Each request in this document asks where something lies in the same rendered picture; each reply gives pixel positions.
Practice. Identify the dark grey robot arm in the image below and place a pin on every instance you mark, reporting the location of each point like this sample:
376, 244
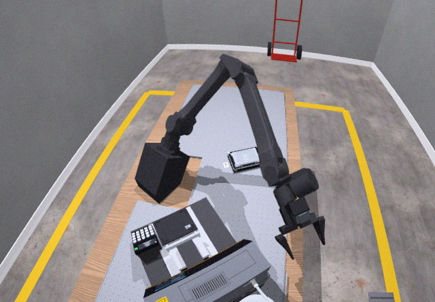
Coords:
273, 165

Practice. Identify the white multi-well plate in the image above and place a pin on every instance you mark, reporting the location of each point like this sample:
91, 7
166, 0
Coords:
243, 157

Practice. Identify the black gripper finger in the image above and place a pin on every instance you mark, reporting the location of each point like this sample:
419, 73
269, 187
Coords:
320, 227
283, 242

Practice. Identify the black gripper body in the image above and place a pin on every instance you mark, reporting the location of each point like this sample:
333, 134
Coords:
293, 226

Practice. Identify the black rectangular pad with white corner marks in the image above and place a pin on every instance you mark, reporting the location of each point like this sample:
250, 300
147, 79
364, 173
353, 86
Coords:
242, 167

